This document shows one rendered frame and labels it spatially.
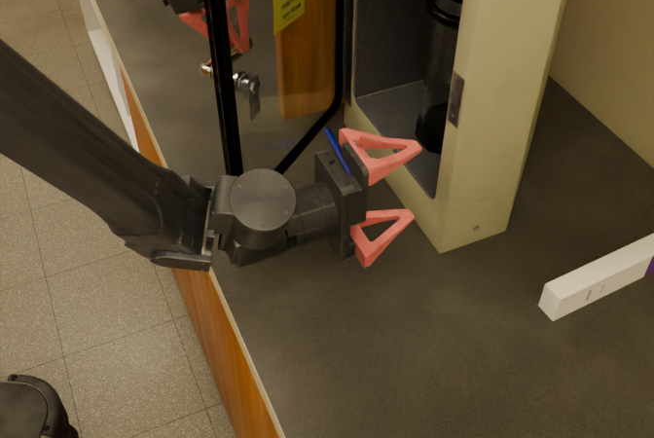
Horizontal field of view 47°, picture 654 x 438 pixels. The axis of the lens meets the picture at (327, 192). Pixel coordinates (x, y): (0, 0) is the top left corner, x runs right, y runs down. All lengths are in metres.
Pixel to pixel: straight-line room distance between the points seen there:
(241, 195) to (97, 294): 1.69
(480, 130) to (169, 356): 1.38
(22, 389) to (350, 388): 1.09
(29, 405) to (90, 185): 1.29
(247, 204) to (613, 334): 0.57
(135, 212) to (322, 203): 0.19
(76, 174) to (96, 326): 1.67
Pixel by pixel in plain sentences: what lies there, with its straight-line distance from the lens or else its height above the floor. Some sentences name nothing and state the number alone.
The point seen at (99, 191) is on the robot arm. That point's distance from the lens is 0.61.
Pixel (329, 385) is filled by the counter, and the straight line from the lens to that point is 0.94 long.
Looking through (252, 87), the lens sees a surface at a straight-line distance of 0.91.
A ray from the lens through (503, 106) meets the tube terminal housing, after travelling 0.94.
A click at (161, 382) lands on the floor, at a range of 2.09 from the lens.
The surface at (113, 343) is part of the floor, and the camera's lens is 2.19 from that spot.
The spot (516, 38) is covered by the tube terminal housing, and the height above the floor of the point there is 1.28.
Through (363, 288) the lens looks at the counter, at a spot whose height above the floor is 0.94.
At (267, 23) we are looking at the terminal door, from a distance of 0.94.
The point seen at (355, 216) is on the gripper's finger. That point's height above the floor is 1.22.
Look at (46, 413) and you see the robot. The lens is 1.83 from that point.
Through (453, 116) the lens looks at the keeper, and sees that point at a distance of 0.92.
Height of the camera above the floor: 1.74
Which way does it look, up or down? 44 degrees down
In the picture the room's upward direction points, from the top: straight up
